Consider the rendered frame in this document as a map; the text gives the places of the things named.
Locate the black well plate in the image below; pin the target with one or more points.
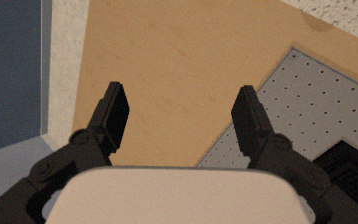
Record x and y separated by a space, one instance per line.
344 173

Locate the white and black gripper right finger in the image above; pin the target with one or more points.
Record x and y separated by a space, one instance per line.
273 152

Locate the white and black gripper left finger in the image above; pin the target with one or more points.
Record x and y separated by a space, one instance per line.
87 148

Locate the black flat rectangular plate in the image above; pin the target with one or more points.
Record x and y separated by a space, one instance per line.
335 153

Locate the grey perforated metal base plate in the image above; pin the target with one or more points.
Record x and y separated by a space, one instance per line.
308 101

